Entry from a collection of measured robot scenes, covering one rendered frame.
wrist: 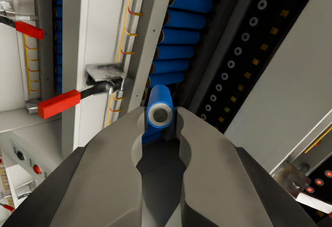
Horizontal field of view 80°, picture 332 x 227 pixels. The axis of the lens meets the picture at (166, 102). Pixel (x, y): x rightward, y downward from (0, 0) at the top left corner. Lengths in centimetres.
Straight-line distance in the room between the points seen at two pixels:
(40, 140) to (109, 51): 23
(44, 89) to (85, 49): 22
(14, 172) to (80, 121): 35
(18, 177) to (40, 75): 29
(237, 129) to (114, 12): 15
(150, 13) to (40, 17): 20
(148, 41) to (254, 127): 13
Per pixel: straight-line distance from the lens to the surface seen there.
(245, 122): 17
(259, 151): 17
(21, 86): 44
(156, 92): 15
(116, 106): 27
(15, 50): 41
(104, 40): 22
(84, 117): 27
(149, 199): 35
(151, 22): 21
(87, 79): 23
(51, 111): 18
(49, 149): 39
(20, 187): 65
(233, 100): 31
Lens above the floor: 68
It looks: 14 degrees down
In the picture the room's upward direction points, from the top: 120 degrees clockwise
